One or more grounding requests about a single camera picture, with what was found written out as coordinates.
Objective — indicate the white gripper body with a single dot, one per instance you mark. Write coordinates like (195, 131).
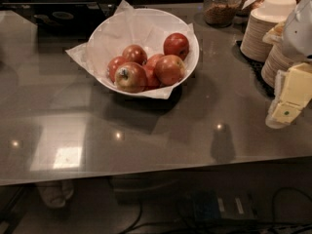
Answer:
(298, 36)

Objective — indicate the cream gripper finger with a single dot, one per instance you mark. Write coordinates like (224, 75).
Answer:
(274, 35)
(293, 91)

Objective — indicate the red apple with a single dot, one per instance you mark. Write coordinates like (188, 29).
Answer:
(130, 77)
(176, 44)
(135, 53)
(153, 59)
(113, 65)
(152, 80)
(169, 69)

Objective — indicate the white paper bowl stack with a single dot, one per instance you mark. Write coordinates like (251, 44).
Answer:
(274, 10)

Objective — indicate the front stack of paper plates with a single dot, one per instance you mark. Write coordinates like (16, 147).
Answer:
(275, 61)

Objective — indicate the stack of paper plates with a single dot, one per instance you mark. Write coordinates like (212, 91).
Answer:
(253, 47)
(275, 61)

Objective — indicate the back stack of paper plates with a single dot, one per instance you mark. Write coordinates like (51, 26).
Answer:
(253, 47)

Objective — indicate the black mat under plates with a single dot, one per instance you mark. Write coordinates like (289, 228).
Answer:
(261, 85)

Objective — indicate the glass jar with cereal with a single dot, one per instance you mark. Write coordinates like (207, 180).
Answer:
(220, 13)

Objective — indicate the white paper liner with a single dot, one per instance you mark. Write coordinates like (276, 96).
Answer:
(130, 23)

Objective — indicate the dark box on floor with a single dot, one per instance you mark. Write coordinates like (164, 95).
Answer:
(218, 206)

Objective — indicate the black tray with items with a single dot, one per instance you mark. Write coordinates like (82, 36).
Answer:
(74, 17)

